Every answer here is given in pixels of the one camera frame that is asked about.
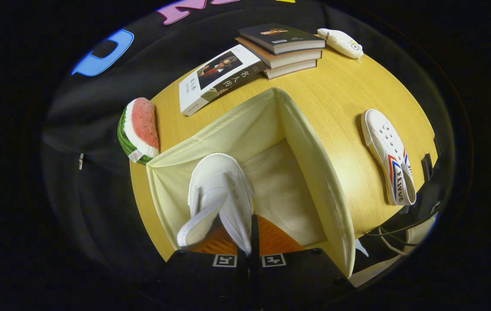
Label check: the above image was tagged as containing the black cable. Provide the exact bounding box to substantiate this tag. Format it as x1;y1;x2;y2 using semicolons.
364;211;437;237

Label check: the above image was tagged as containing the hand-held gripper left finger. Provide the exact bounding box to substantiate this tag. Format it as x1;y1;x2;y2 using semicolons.
159;218;250;305

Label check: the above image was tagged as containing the white cartoon face plush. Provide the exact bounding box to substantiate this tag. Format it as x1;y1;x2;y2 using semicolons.
317;28;364;62

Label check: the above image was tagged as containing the white portrait cover book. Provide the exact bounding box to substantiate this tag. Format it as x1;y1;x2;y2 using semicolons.
179;44;268;116

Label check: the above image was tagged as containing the watermelon slice plush toy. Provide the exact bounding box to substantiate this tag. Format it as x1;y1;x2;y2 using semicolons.
117;97;161;166

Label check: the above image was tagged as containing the brown cover book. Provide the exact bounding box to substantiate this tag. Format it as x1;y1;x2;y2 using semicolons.
235;37;323;70

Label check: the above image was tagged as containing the black armrest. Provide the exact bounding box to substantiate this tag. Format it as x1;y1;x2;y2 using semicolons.
421;153;434;183

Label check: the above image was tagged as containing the black backdrop cloth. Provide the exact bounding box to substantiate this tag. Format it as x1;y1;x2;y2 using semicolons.
40;0;453;268

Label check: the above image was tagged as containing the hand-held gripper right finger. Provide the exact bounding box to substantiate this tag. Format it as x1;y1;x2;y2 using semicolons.
250;215;352;305

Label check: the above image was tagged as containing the thin tan book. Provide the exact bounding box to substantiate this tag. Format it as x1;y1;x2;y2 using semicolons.
263;59;318;80

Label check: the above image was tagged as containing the white striped canvas shoe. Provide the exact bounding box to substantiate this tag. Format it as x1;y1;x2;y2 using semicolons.
361;109;418;206
176;152;256;255

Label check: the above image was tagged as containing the beige fabric storage box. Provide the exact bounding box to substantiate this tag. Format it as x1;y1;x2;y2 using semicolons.
146;87;356;279

